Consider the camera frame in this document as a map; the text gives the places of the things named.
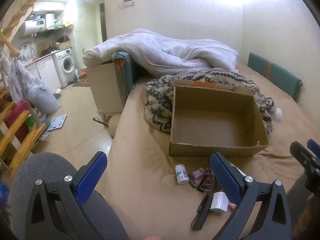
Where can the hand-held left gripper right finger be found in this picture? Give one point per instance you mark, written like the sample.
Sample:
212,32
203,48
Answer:
225,177

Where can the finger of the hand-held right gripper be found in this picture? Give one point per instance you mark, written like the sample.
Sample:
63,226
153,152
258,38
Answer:
298,152
313,147

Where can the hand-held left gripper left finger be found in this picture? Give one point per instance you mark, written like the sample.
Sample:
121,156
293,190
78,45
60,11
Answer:
91,177

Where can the small black flashlight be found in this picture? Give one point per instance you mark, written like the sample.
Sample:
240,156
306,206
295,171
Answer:
192,182

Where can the white pill bottle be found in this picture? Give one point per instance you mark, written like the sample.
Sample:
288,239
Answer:
181,173

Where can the cardboard box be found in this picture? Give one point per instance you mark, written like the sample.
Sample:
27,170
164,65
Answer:
212,127

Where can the person's right forearm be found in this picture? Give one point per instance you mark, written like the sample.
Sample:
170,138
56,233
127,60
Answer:
307,212

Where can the translucent brown ringed plastic piece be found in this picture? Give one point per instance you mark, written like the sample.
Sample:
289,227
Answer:
207,180

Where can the white charger plug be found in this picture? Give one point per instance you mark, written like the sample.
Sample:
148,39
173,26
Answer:
218,201

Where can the small pink box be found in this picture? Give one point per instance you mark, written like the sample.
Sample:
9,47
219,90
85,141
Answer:
197,173

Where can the beige bed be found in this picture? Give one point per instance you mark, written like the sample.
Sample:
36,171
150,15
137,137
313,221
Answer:
140,167

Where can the person's left leg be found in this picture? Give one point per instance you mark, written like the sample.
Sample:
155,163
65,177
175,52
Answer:
32,165

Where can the bathroom scale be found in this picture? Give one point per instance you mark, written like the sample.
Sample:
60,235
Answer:
57,122

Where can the teal cushion with orange stripe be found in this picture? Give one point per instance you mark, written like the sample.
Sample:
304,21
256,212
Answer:
275,72
125,75

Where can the wooden stair railing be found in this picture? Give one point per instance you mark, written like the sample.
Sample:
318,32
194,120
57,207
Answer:
15,140

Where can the blue box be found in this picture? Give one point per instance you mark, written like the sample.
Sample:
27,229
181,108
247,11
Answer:
2,192

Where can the beige wheeled cabinet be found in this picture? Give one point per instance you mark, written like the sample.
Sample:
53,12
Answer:
102,87

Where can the grey trash bag bin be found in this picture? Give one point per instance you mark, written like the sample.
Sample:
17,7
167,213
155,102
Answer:
42,100

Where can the red bag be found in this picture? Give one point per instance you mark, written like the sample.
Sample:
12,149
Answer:
15,120

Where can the black and cream patterned blanket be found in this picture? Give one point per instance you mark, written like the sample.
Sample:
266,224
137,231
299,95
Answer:
160,97

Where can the white washing machine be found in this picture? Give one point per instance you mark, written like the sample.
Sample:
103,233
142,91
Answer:
66,65

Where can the white kitchen cabinets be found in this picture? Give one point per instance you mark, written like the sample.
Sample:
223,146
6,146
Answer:
47,70

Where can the hanging light clothes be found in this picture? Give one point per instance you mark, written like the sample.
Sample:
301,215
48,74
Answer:
21,75

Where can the white duvet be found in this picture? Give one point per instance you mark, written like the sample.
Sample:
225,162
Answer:
162,52

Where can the dark brown door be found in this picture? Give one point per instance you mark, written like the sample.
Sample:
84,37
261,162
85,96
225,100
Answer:
103,22

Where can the white water heater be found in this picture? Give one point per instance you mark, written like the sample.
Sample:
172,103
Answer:
35,26

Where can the white upper cabinet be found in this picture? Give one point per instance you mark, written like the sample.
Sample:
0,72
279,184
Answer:
48,6

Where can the round beige bed post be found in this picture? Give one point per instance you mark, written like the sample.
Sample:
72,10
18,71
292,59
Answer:
113,126

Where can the red and white wall fixture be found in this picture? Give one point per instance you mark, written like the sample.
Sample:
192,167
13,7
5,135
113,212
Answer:
127,3

